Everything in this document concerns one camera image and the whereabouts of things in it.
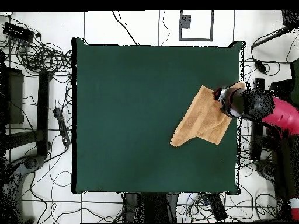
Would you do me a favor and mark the black rod with head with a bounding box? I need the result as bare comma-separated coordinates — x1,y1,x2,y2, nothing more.
250,9,299,50

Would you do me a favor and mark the long black cable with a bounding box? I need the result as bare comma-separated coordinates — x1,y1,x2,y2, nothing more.
112,10,140,46

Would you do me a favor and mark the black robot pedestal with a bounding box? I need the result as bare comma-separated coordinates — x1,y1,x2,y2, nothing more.
122,192,179,223

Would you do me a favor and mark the tan terry towel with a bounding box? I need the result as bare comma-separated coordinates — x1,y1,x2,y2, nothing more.
169,81,246,148

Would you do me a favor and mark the black stand base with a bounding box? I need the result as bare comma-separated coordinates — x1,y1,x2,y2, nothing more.
255,159,277,184
4,153,46,187

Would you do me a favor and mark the black cable tangle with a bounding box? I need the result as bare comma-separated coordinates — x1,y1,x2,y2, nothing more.
0,38,73,78

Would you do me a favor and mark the black upright bar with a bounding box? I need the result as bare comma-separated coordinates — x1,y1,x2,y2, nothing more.
37,71,51,156
251,78,265,160

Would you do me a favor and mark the black flat panel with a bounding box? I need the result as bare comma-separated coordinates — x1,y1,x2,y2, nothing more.
0,66,25,125
270,79,294,99

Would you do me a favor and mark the dark green table cloth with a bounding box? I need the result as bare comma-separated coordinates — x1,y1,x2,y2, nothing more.
71,37,245,195

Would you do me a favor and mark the black electronics box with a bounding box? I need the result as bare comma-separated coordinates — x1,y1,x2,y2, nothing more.
3,22,36,43

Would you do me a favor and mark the grey rectangular frame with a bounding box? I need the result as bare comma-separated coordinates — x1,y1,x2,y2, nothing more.
179,10,214,42

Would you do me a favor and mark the black power strip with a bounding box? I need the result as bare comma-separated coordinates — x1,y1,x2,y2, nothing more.
53,107,71,147
203,193,228,222

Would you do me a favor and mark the black power adapter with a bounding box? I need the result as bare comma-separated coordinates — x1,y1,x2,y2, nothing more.
253,58,268,74

